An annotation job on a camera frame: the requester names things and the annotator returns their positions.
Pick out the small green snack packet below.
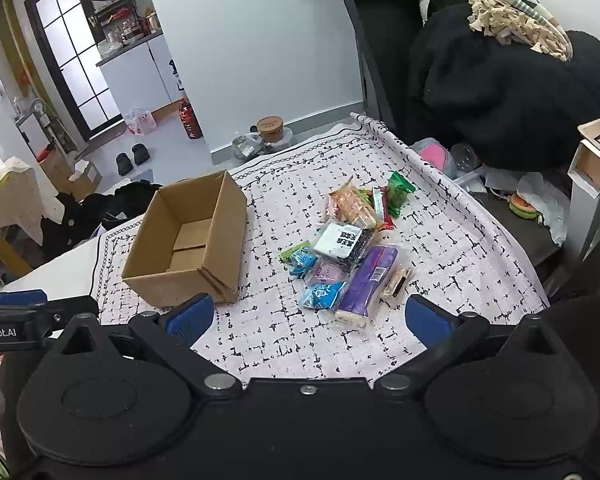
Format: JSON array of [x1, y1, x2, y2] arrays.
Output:
[[279, 241, 313, 263]]

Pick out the white plastic bag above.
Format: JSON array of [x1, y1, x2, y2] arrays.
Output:
[[482, 167, 572, 247]]

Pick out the black white snack packet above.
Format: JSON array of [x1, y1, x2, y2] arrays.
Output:
[[313, 222, 377, 272]]

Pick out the red candy stick packet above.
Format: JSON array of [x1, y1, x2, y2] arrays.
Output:
[[371, 186, 397, 231]]

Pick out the kitchen shelf with bottles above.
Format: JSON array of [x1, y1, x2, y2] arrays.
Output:
[[79, 0, 163, 61]]

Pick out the green plum candy packet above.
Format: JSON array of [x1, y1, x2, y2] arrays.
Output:
[[386, 171, 417, 219]]

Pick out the wooden lid jar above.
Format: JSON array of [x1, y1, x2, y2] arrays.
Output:
[[256, 116, 286, 144]]

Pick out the black clothes pile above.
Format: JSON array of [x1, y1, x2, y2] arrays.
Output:
[[40, 181, 163, 261]]

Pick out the red oil bottle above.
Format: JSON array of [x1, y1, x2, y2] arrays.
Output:
[[178, 97, 204, 140]]

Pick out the white desk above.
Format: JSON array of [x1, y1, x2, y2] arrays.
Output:
[[565, 107, 600, 261]]

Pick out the white kitchen cabinet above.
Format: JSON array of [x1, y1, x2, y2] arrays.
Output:
[[96, 30, 186, 111]]

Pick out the clear brown wafer packet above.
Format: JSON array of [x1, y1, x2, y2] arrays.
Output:
[[381, 264, 412, 297]]

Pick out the brown cardboard box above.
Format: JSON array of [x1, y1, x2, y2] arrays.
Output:
[[121, 170, 248, 308]]

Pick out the small white cabinet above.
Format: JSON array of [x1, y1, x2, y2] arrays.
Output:
[[12, 97, 78, 158]]

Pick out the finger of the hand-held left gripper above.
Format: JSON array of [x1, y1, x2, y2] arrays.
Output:
[[0, 296, 100, 352], [0, 289, 49, 309]]

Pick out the clear plastic container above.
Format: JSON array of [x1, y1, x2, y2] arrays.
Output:
[[410, 137, 486, 193]]

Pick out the orange biscuit packet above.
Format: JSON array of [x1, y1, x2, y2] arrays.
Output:
[[330, 177, 379, 229]]

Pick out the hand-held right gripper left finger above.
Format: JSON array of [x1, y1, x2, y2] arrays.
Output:
[[40, 294, 238, 397]]

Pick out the pink sausage packet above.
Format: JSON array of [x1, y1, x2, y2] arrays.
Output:
[[326, 194, 351, 223]]

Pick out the black fleece jacket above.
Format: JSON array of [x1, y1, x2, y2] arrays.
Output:
[[407, 2, 600, 171]]

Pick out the blue snack packet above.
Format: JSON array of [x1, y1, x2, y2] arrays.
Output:
[[287, 251, 319, 277], [299, 280, 349, 312]]

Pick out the purple mochi packet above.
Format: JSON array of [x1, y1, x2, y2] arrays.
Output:
[[307, 259, 352, 287]]

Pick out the pink plastic bag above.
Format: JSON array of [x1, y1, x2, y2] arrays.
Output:
[[124, 106, 157, 136]]

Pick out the beige fringed blanket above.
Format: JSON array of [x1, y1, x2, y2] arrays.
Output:
[[467, 0, 574, 62]]

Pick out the taped brown carton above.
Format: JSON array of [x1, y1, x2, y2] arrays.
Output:
[[39, 147, 102, 201]]

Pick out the dark grey panel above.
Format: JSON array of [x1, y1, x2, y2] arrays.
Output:
[[344, 0, 423, 133]]

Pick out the dark framed glass door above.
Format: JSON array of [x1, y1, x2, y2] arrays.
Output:
[[24, 0, 124, 143]]

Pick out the orange green plush toy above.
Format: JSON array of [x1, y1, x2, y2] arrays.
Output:
[[510, 192, 542, 222]]

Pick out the dotted beige table cover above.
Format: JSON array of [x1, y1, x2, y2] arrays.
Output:
[[0, 156, 51, 246]]

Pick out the wooden side table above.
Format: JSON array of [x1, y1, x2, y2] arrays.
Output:
[[0, 200, 33, 276]]

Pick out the long purple snack packet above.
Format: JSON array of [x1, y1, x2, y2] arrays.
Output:
[[334, 245, 402, 332]]

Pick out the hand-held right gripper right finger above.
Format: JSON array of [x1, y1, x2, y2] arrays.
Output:
[[375, 294, 581, 396]]

